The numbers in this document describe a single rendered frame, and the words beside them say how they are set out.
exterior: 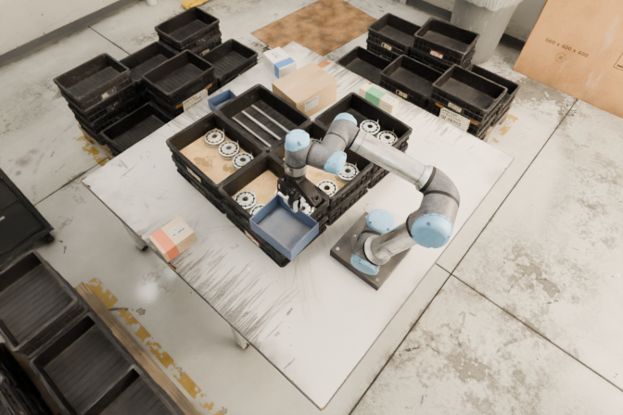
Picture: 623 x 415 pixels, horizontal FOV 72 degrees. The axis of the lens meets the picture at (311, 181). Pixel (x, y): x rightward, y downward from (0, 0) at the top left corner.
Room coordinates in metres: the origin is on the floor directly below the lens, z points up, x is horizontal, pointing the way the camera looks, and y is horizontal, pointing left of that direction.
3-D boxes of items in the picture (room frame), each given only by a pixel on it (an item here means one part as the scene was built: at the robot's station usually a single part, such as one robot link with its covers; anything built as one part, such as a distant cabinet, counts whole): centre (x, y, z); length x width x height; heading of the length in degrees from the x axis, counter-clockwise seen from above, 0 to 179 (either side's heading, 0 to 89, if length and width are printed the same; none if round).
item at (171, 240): (0.98, 0.62, 0.74); 0.16 x 0.12 x 0.07; 135
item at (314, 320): (1.43, 0.04, 0.35); 1.60 x 1.60 x 0.70; 50
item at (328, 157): (0.89, -0.05, 1.41); 0.11 x 0.11 x 0.08; 67
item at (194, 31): (2.92, 0.95, 0.37); 0.40 x 0.30 x 0.45; 140
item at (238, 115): (1.59, 0.25, 0.87); 0.40 x 0.30 x 0.11; 46
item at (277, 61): (2.24, 0.21, 0.75); 0.20 x 0.12 x 0.09; 35
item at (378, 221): (0.94, -0.28, 0.91); 0.13 x 0.12 x 0.14; 157
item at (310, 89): (1.93, 0.05, 0.78); 0.30 x 0.22 x 0.16; 131
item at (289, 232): (0.83, 0.10, 1.10); 0.20 x 0.15 x 0.07; 50
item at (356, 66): (2.74, -0.41, 0.26); 0.40 x 0.30 x 0.23; 50
